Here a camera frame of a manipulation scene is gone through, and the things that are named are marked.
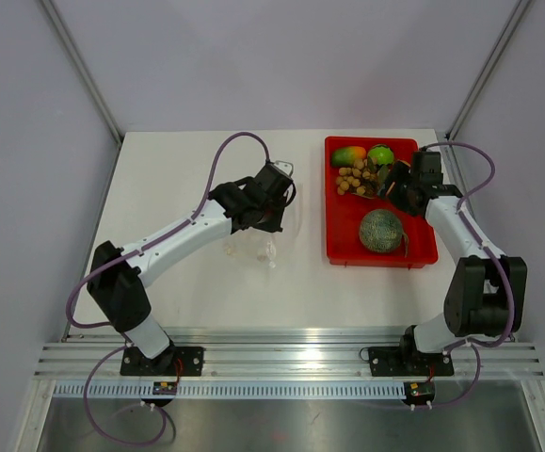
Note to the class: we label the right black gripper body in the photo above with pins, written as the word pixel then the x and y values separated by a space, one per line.
pixel 400 173

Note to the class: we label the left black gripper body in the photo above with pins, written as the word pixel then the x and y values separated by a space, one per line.
pixel 273 215

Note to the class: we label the orange peach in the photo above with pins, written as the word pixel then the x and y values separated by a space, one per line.
pixel 389 189

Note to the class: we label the clear zip top bag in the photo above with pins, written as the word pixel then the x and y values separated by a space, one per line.
pixel 252 248

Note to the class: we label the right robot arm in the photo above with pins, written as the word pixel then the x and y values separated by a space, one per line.
pixel 484 302

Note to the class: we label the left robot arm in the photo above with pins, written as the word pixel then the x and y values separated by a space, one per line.
pixel 121 276

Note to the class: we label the yellow star fruit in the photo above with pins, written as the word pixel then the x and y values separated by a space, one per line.
pixel 402 165

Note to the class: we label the green round fruit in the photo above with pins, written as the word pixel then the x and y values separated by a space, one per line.
pixel 380 155

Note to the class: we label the brown longan bunch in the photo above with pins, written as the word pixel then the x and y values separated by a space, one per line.
pixel 362 179

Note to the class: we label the green netted melon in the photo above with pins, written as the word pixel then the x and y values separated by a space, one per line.
pixel 381 231

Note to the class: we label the green orange mango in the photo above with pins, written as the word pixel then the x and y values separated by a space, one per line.
pixel 346 156

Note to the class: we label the red plastic tray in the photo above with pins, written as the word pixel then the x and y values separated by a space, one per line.
pixel 345 212

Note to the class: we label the right controller board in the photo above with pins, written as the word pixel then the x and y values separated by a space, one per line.
pixel 420 393

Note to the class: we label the controller board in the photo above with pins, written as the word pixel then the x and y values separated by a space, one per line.
pixel 420 393
pixel 165 388

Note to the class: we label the left controller board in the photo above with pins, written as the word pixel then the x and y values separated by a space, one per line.
pixel 165 388

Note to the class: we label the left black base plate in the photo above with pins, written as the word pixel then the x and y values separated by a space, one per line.
pixel 180 361

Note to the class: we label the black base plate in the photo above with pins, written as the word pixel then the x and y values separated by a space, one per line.
pixel 180 361
pixel 397 362

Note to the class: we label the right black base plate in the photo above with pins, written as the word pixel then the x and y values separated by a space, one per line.
pixel 397 362

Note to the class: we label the right frame post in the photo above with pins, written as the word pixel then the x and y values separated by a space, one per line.
pixel 507 33

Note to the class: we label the frame post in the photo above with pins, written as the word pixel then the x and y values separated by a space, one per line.
pixel 73 53
pixel 507 33

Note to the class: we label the left frame post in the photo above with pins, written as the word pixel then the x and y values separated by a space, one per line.
pixel 73 53

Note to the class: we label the aluminium rail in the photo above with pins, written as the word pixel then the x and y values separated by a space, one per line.
pixel 285 354

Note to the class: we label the white slotted cable duct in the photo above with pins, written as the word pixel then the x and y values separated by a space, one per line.
pixel 227 390

